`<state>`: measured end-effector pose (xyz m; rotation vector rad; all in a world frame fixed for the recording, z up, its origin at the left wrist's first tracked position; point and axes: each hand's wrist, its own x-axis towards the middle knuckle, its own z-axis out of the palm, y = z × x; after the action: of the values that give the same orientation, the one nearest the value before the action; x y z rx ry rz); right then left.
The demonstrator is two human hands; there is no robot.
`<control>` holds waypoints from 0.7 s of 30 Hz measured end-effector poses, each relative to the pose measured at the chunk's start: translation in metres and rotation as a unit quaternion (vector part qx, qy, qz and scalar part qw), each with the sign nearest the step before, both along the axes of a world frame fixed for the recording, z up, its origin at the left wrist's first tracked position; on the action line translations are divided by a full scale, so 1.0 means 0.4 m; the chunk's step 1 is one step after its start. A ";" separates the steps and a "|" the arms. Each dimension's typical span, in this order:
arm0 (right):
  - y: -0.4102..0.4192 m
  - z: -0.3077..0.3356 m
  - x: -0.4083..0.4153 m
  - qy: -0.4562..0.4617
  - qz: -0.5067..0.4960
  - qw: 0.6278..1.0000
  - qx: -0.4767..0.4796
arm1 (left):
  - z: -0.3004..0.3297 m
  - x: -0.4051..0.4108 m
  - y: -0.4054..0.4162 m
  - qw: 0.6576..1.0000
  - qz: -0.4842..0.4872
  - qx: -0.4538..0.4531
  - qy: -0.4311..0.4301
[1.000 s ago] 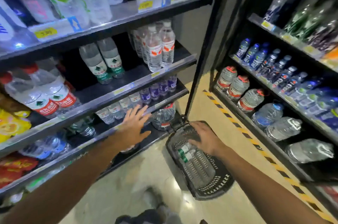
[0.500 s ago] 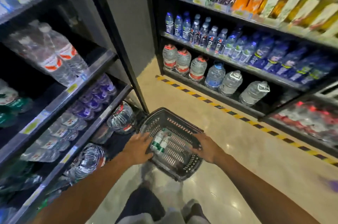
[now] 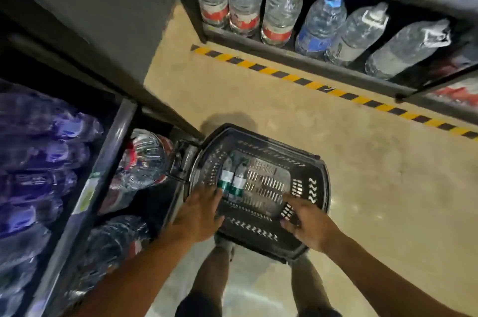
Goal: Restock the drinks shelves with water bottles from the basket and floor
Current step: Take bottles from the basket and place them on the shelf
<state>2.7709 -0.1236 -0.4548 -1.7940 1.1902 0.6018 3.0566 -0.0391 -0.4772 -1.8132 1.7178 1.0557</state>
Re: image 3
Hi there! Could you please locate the person's left forearm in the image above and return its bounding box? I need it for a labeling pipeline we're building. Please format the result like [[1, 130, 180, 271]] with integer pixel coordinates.
[[71, 227, 187, 317]]

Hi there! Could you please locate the person's right hand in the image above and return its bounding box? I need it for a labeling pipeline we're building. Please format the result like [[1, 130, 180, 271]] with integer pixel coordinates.
[[280, 193, 343, 254]]

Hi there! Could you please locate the person's right forearm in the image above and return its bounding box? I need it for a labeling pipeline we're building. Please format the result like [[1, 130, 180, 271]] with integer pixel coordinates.
[[325, 232, 471, 317]]

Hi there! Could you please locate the black opposite shelf unit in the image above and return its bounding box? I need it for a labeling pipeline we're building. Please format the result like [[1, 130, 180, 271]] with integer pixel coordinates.
[[164, 0, 478, 125]]

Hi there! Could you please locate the person's left leg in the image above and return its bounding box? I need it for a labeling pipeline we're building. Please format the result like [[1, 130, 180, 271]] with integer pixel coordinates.
[[186, 245, 234, 303]]

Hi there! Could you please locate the row of small clear water bottles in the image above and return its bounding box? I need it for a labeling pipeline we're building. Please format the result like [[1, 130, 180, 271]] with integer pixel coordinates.
[[0, 223, 51, 317]]

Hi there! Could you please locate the large white cap water bottle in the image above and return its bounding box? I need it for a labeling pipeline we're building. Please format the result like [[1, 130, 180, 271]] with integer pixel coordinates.
[[325, 2, 390, 67], [364, 18, 453, 80]]

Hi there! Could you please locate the person's left hand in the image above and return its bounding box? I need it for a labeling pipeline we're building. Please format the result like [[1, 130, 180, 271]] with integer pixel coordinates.
[[170, 184, 225, 245]]

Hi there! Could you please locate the person's right leg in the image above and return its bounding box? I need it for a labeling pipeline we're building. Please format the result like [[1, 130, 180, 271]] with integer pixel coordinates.
[[289, 253, 333, 310]]

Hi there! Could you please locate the black shopping basket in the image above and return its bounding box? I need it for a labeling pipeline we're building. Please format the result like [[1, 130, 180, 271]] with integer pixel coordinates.
[[166, 123, 331, 263]]

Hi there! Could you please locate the large blue cap water bottle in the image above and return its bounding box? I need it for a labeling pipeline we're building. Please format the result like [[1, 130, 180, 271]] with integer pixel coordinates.
[[295, 0, 348, 61]]

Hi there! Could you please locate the person's leg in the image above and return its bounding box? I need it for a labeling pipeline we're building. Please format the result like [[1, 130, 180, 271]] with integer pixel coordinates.
[[186, 245, 234, 303], [289, 253, 333, 310]]

